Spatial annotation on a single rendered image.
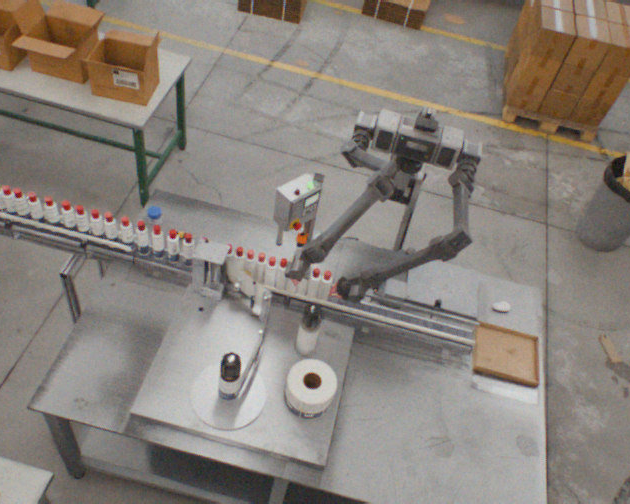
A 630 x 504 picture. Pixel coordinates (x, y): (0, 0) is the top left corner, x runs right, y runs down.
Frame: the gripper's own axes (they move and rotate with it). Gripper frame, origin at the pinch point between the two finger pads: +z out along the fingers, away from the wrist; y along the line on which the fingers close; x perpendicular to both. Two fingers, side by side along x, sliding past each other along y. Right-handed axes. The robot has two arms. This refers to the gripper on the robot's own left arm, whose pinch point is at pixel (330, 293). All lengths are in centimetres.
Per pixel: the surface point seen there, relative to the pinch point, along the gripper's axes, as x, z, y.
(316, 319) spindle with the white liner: -16.4, -15.3, 31.5
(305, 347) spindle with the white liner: -4.2, 2.5, 32.4
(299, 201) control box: -50, -27, -2
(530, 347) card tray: 83, -54, -7
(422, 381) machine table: 45, -23, 26
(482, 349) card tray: 65, -40, 1
